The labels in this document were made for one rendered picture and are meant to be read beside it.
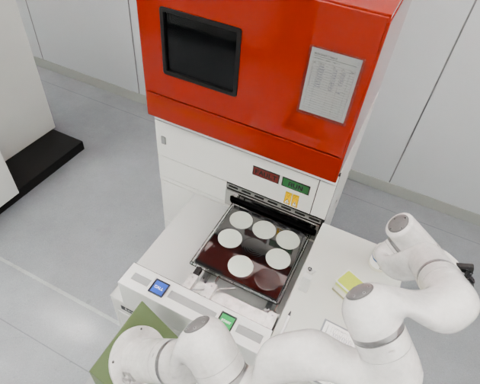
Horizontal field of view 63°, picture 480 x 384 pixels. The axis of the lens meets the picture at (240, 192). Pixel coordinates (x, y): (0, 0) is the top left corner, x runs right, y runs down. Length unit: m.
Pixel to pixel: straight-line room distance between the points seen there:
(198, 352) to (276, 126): 0.80
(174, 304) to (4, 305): 1.52
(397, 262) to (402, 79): 1.97
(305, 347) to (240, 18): 0.93
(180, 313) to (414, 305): 0.82
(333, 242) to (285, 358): 0.83
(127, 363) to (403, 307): 0.78
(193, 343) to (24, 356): 1.70
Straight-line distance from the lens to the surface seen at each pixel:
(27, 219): 3.11
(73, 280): 2.70
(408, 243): 1.17
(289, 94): 1.32
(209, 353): 0.93
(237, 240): 1.62
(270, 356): 0.88
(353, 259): 1.59
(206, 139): 1.66
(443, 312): 0.82
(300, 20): 1.22
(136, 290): 1.44
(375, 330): 0.76
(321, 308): 1.44
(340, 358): 0.85
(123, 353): 1.27
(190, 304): 1.40
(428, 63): 2.85
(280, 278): 1.54
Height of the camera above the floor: 2.18
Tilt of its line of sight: 45 degrees down
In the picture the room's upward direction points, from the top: 6 degrees clockwise
